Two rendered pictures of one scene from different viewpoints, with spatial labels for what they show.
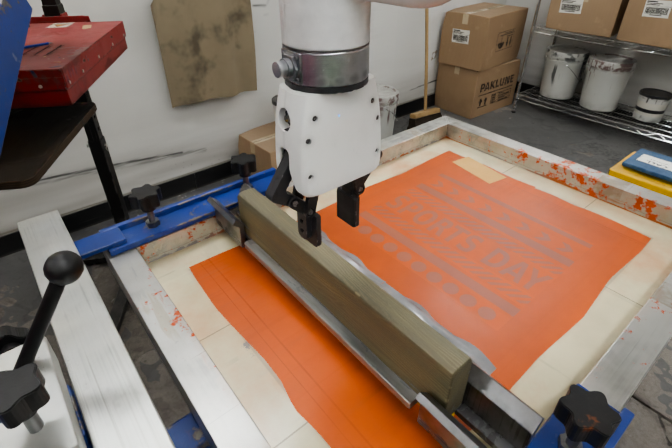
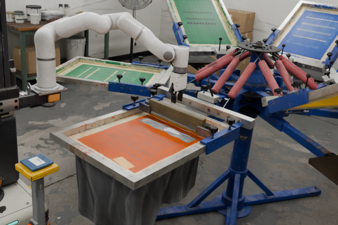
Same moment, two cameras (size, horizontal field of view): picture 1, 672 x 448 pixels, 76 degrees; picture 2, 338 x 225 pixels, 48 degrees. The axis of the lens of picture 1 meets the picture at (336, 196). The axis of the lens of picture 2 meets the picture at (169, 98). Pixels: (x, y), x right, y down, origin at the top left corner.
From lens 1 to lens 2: 2.33 m
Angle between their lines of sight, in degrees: 126
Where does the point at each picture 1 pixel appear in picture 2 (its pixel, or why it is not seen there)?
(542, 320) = (124, 125)
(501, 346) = (136, 122)
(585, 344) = (117, 122)
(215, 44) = not seen: outside the picture
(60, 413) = (202, 93)
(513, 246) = (123, 137)
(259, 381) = not seen: hidden behind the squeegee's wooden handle
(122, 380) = (201, 102)
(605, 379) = (121, 111)
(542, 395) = (131, 117)
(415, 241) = (154, 138)
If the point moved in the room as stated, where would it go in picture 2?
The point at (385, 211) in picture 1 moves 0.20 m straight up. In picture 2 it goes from (164, 146) to (167, 108)
